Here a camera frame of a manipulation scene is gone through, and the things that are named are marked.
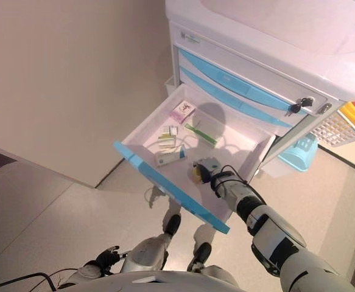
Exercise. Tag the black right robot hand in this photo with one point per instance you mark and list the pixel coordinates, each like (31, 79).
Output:
(209, 170)

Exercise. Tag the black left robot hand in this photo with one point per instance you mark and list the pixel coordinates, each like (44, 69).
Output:
(108, 260)

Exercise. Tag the yellow medicine bottle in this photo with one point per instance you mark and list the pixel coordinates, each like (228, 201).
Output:
(196, 175)

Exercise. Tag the blue fronted cart drawer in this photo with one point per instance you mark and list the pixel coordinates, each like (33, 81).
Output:
(171, 188)
(235, 80)
(226, 98)

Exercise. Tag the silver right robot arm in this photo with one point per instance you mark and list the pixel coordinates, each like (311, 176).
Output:
(271, 231)

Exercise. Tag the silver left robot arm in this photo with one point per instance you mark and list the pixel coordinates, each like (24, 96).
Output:
(86, 272)

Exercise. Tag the blue white medicine box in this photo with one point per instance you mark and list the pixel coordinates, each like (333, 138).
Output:
(169, 157)

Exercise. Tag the pink medicine box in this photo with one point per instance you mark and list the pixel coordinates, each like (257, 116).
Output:
(181, 112)

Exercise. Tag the long green white box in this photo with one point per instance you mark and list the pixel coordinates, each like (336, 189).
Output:
(201, 135)

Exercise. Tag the grey robot torso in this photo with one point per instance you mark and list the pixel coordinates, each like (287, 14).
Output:
(165, 283)

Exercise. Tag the silver right robot leg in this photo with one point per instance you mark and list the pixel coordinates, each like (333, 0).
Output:
(203, 258)

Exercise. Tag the waste bin with blue lid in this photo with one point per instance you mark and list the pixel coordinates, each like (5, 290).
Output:
(299, 152)

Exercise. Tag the black cart keys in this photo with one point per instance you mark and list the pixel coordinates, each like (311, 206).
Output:
(299, 106)

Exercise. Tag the white medical cart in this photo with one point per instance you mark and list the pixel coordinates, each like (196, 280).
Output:
(271, 30)

